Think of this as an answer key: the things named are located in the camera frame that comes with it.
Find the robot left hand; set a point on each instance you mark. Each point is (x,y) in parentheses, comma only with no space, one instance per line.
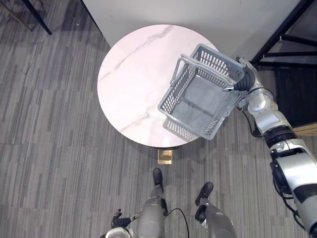
(118,220)

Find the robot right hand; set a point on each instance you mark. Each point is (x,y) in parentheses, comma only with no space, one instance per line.
(249,75)

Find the grey plastic shopping basket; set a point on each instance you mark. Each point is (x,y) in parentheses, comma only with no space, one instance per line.
(198,99)

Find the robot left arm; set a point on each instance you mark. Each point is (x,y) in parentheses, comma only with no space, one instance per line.
(116,233)

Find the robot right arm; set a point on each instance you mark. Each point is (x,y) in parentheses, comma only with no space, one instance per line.
(267,116)

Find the robot left silver leg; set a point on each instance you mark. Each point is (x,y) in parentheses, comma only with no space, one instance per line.
(151,218)

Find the robot left dark foot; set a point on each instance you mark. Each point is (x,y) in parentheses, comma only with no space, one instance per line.
(157,176)

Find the robot dark foot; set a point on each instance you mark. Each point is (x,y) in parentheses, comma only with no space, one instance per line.
(205,190)
(157,176)

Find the gold table base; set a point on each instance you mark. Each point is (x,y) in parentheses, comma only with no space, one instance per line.
(165,157)

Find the light wooden box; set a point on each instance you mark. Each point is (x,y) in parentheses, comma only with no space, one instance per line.
(308,129)

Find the robot right dark foot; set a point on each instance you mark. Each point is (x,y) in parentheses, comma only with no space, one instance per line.
(205,190)

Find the black furniture leg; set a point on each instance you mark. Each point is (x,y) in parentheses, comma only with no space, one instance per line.
(40,20)

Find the black metal frame rack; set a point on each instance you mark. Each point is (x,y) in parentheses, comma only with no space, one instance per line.
(285,24)

